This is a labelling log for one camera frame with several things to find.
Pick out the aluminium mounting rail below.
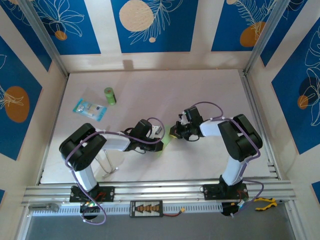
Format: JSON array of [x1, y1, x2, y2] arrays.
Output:
[[21, 178, 297, 207]]

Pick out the yellow and black pliers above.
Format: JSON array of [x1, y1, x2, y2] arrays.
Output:
[[254, 197, 288, 211]]

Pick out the green drink can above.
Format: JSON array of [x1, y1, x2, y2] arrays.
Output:
[[103, 86, 118, 106]]

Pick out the aluminium frame post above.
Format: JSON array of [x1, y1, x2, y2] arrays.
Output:
[[243, 0, 300, 76], [17, 0, 70, 78]]

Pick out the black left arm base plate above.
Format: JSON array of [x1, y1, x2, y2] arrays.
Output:
[[69, 186, 116, 203]]

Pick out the aluminium table side rail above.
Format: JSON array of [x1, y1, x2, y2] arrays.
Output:
[[238, 69, 281, 180]]

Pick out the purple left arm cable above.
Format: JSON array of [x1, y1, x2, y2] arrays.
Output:
[[64, 117, 167, 225]]

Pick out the black connector box with lights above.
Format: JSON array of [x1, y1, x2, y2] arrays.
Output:
[[79, 201, 102, 214], [221, 201, 242, 217]]

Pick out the light blue snack packet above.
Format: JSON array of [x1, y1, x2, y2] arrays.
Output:
[[72, 98, 108, 123]]

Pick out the grey metal bracket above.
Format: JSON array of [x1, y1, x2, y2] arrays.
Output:
[[27, 202, 60, 213]]

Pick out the black power distribution board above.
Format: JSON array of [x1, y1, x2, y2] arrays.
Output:
[[129, 200, 164, 218]]

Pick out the red-black wire yellow plug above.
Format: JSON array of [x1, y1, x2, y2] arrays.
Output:
[[162, 208, 188, 217]]

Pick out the white slotted cable duct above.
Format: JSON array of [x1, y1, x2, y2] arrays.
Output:
[[31, 202, 223, 216]]

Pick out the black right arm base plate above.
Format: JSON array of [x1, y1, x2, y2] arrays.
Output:
[[202, 184, 250, 201]]

